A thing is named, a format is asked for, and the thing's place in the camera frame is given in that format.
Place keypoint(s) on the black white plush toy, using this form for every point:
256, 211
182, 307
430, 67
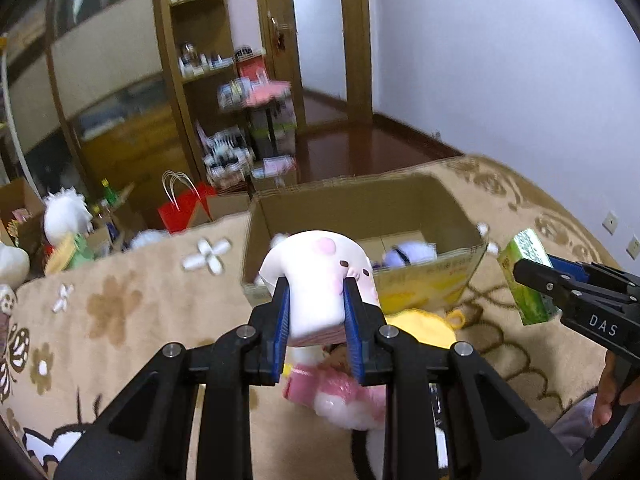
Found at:
407, 256

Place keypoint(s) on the plain cardboard box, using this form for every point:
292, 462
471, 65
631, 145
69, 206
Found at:
225, 205

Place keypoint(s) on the wooden door with glass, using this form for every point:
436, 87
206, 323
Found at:
282, 85

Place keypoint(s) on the yellow plush dog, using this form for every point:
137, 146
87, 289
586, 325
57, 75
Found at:
425, 327

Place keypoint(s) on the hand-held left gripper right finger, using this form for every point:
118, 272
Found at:
352, 330

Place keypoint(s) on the red paper bag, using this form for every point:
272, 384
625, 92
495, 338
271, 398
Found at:
180, 215

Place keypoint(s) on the white pink plush toy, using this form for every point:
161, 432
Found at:
320, 270

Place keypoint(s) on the red box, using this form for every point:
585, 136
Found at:
250, 67

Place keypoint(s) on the beige floral blanket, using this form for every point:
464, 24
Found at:
150, 310

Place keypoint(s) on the white-haired plush doll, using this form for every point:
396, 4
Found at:
62, 217

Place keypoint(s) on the white fluffy plush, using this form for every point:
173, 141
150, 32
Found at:
150, 239

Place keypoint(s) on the person's right hand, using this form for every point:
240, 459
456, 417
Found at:
607, 390

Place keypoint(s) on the wooden corner shelf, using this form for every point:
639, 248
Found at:
200, 77

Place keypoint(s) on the green frog plush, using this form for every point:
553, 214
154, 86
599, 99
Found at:
75, 257

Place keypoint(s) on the cardboard box with yellow print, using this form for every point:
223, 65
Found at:
360, 210

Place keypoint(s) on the clear plastic storage bin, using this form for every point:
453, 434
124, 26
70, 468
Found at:
282, 127

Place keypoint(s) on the person's grey trousers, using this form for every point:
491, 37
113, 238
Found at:
575, 425

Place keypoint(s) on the wooden wardrobe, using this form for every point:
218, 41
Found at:
110, 60

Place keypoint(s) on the lace-trimmed basket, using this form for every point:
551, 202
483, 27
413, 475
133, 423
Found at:
227, 165

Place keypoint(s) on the small side table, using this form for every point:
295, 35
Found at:
272, 130

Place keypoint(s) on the small cardboard box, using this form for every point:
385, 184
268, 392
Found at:
275, 167

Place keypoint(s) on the green glass bottle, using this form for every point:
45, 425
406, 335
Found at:
109, 192

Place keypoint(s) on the white pole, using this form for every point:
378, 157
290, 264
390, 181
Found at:
15, 125

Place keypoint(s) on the large cream plush toy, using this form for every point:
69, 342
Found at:
12, 265

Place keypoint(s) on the clear plastic organizer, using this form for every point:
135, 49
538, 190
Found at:
231, 95

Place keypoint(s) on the wall socket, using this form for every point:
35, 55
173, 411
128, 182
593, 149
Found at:
634, 246
610, 223

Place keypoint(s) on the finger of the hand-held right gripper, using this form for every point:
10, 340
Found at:
567, 266
537, 275

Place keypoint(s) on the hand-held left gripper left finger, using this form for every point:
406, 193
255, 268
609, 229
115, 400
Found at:
280, 330

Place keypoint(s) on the pink cloth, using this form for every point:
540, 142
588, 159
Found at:
267, 94

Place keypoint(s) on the cardboard box with bottles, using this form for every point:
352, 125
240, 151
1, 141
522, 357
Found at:
127, 217

